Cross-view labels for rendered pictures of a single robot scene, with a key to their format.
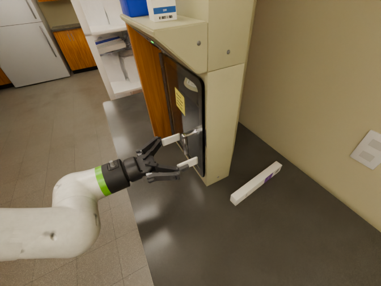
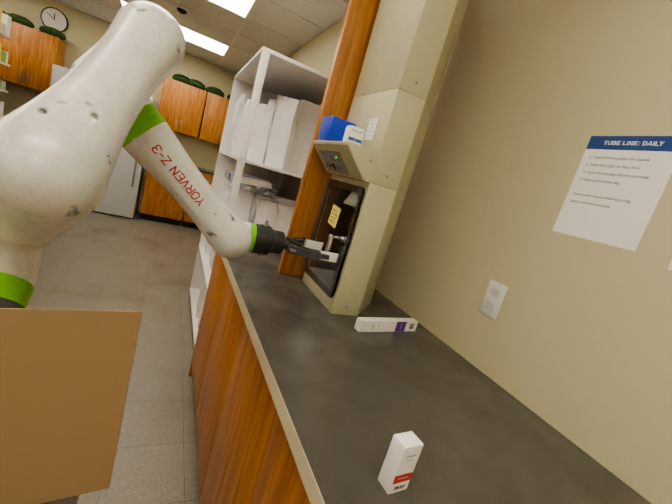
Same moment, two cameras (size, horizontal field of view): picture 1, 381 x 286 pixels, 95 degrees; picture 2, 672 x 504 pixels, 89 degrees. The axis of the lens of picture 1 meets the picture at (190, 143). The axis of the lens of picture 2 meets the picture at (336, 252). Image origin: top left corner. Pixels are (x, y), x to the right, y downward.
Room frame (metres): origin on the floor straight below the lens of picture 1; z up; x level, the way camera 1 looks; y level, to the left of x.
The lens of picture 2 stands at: (-0.73, 0.06, 1.38)
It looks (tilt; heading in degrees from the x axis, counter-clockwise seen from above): 11 degrees down; 357
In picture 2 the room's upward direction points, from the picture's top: 16 degrees clockwise
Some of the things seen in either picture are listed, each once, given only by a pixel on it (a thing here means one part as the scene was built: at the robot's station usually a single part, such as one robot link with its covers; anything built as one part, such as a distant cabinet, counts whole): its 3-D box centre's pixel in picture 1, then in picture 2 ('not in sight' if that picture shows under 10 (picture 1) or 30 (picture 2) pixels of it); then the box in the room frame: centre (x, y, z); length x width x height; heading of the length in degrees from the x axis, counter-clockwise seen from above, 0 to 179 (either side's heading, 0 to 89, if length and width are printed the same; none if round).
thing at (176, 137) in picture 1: (170, 139); (313, 245); (0.49, 0.07, 1.15); 0.07 x 0.01 x 0.03; 114
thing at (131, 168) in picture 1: (140, 165); (283, 243); (0.37, 0.16, 1.15); 0.09 x 0.08 x 0.07; 114
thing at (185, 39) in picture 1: (157, 40); (339, 159); (0.54, 0.07, 1.46); 0.32 x 0.12 x 0.10; 24
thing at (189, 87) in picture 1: (183, 118); (330, 234); (0.56, 0.02, 1.19); 0.30 x 0.01 x 0.40; 24
